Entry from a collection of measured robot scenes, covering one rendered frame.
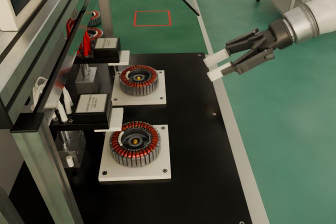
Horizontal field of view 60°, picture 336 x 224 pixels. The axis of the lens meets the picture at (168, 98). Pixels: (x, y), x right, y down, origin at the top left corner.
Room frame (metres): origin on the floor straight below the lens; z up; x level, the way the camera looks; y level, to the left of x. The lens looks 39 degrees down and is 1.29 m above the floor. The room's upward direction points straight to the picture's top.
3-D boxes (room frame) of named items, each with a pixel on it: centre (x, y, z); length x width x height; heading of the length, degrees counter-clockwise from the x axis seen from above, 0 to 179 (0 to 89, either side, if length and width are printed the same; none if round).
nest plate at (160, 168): (0.44, 0.07, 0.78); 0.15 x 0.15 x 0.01; 3
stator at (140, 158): (0.44, 0.07, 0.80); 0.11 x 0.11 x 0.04
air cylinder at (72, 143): (0.43, 0.22, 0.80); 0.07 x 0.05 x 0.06; 3
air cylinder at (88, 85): (0.67, 0.23, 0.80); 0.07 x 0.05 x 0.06; 3
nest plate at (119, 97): (0.68, 0.08, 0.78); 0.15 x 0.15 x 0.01; 3
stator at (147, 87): (0.68, 0.08, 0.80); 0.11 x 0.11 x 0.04
